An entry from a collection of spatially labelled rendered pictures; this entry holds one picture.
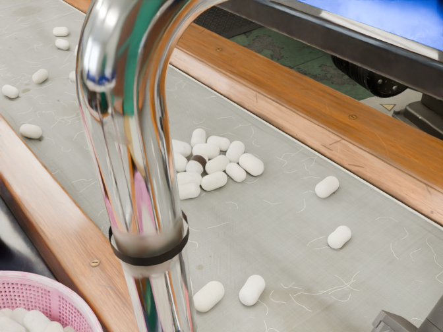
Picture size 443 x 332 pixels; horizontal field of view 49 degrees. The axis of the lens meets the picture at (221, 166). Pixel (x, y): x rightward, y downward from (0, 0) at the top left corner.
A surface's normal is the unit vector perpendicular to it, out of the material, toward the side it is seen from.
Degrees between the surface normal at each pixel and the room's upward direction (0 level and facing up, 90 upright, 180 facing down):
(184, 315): 90
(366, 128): 0
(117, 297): 0
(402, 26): 58
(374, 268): 0
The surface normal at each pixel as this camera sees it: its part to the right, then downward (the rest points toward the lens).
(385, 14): -0.69, -0.07
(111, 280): -0.05, -0.78
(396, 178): -0.59, -0.26
